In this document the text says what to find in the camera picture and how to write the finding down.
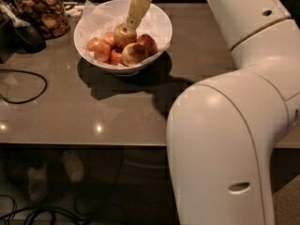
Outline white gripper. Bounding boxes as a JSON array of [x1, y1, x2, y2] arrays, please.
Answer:
[[126, 0, 152, 30]]

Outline yellow-red top apple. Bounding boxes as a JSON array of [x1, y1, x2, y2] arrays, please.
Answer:
[[113, 23, 137, 49]]

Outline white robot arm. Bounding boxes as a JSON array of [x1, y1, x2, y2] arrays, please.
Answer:
[[166, 0, 300, 225]]

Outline red apple right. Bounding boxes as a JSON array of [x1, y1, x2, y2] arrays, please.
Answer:
[[137, 34, 158, 56]]

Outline red apple behind left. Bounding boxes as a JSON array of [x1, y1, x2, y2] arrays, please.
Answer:
[[102, 32, 114, 47]]

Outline white bowl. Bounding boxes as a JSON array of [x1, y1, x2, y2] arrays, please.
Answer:
[[73, 0, 173, 78]]

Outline front apple with brown spot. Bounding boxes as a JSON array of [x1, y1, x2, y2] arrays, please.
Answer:
[[121, 43, 148, 67]]

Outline small red apple front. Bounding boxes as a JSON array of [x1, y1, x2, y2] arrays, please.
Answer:
[[109, 49, 123, 66]]

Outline white paper liner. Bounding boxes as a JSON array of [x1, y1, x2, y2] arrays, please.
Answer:
[[75, 0, 172, 68]]

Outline white objects behind jar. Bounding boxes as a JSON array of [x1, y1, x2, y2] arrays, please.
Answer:
[[64, 2, 84, 17]]

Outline glass jar of dried chips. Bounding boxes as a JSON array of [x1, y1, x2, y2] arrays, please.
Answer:
[[14, 0, 70, 39]]

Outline black appliance at left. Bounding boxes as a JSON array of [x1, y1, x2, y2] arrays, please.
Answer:
[[0, 0, 47, 64]]

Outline black cable on table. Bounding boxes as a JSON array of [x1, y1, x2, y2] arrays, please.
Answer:
[[0, 68, 49, 105]]

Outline cables on floor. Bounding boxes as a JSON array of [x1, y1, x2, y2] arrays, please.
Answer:
[[0, 185, 126, 225]]

